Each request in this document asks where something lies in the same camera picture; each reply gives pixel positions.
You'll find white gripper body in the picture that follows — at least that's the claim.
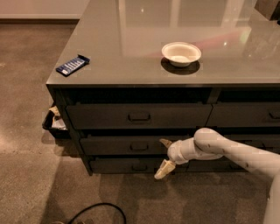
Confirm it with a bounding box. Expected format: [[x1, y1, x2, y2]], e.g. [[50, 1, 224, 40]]
[[167, 138, 195, 165]]

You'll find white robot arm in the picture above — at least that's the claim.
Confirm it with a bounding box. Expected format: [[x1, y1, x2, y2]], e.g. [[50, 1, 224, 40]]
[[154, 128, 280, 224]]

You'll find dark grey drawer cabinet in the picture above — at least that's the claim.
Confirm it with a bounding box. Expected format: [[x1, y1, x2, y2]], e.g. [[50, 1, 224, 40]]
[[46, 0, 280, 174]]

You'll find white bowl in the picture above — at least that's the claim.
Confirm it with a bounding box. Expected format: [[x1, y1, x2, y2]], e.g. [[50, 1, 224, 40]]
[[162, 42, 201, 67]]

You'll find black bin with trash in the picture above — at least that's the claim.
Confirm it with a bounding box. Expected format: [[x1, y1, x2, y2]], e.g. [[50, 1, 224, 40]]
[[42, 105, 70, 139]]

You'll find black floor cable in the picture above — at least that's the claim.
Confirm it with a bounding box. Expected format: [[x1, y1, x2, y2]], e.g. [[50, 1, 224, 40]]
[[67, 202, 127, 224]]

